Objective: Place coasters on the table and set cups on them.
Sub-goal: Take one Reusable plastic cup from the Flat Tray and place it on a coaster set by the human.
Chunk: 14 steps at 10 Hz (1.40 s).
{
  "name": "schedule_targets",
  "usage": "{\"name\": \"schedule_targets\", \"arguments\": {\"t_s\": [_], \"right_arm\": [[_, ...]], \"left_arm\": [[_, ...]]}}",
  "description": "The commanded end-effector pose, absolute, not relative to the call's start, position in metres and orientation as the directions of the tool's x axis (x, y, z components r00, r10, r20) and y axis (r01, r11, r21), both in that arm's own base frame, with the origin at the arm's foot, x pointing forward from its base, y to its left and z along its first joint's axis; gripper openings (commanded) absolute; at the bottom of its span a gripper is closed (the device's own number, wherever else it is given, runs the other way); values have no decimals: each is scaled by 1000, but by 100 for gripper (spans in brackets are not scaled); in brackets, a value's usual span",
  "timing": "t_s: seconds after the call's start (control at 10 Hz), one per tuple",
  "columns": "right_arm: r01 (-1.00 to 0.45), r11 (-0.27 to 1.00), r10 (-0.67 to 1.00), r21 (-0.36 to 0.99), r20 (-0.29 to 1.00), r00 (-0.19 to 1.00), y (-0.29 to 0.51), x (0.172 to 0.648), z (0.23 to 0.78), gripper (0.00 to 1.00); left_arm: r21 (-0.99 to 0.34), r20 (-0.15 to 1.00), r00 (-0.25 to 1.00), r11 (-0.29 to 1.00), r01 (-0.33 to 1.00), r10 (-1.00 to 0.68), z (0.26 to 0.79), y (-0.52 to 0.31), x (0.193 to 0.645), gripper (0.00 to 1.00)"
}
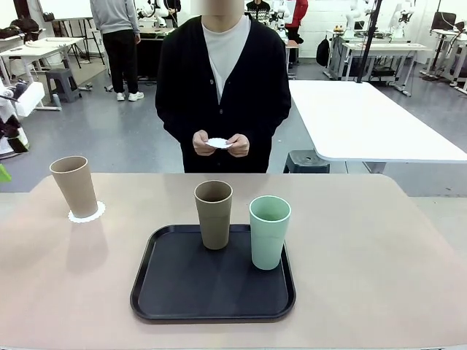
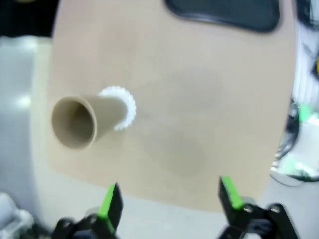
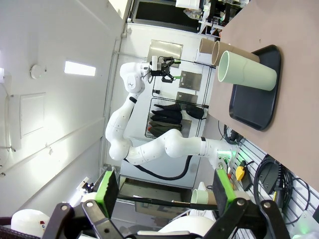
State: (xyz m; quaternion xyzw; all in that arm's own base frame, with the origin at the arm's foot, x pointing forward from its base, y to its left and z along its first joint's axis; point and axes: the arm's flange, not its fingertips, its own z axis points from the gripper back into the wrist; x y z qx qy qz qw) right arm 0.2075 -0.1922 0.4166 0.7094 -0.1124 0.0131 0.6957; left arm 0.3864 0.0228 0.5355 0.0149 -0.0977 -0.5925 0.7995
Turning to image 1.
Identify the light tan tall cup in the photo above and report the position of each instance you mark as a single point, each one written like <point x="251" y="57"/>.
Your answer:
<point x="74" y="189"/>

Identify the black tripod pole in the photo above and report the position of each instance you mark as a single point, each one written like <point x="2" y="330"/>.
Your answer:
<point x="369" y="40"/>

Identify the large white table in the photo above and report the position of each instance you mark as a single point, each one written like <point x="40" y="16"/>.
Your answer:
<point x="365" y="116"/>

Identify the person's right forearm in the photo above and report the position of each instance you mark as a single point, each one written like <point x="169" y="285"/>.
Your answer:
<point x="175" y="127"/>

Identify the olive brown tall cup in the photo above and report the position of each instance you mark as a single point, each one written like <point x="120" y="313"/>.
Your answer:
<point x="213" y="226"/>

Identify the black and white bag pile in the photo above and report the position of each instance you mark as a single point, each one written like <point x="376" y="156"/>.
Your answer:
<point x="11" y="135"/>

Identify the pale green tall cup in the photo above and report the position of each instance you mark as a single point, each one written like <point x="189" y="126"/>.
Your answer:
<point x="268" y="240"/>

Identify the bystander in red jacket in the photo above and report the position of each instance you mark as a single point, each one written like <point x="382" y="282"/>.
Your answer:
<point x="297" y="16"/>

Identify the bystander in grey sweater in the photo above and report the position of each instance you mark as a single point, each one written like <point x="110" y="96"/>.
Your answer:
<point x="115" y="22"/>

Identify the grey step stool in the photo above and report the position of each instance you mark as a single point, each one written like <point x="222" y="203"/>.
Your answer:
<point x="62" y="84"/>

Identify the person's left forearm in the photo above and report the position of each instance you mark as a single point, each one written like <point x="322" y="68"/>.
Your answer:
<point x="270" y="125"/>

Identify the grey bottle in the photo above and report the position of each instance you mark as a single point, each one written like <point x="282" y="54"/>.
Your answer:
<point x="56" y="103"/>

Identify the person's right hand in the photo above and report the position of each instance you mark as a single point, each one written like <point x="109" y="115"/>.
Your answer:
<point x="201" y="144"/>

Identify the person's left hand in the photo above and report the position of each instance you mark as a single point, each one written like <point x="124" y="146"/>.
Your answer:
<point x="241" y="146"/>

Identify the black plastic serving tray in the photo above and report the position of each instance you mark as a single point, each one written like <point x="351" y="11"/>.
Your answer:
<point x="204" y="288"/>

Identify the white work desk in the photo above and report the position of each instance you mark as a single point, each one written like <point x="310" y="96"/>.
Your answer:
<point x="383" y="47"/>
<point x="450" y="36"/>
<point x="36" y="49"/>

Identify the dark grey plastic stool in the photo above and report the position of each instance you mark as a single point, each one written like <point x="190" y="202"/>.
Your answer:
<point x="306" y="162"/>

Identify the black backpack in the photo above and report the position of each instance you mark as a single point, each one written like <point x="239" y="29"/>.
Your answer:
<point x="323" y="51"/>

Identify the bystander in patterned sweater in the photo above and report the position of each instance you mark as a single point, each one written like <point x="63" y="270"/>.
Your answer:
<point x="259" y="11"/>

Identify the white foam box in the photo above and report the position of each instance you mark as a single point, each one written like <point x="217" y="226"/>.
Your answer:
<point x="31" y="98"/>

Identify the white scalloped paper coaster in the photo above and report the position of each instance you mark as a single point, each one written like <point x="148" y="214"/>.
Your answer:
<point x="219" y="143"/>
<point x="84" y="220"/>

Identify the person in black cardigan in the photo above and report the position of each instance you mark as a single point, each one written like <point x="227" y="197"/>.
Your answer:
<point x="248" y="91"/>

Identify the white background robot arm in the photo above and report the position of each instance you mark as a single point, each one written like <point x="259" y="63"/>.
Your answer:
<point x="354" y="14"/>
<point x="399" y="16"/>

